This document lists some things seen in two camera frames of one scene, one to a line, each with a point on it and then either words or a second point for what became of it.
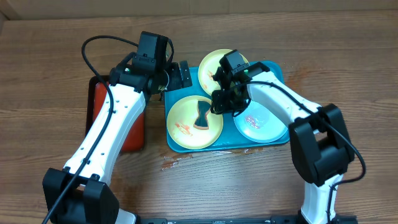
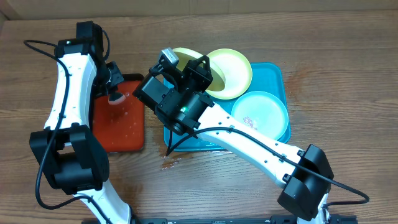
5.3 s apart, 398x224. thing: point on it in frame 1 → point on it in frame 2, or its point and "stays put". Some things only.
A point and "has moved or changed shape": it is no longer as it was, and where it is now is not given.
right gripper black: x=222 y=106 → x=194 y=66
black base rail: x=339 y=219 stays put
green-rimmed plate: x=181 y=116 has moved or changed shape
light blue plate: x=260 y=122 stays put
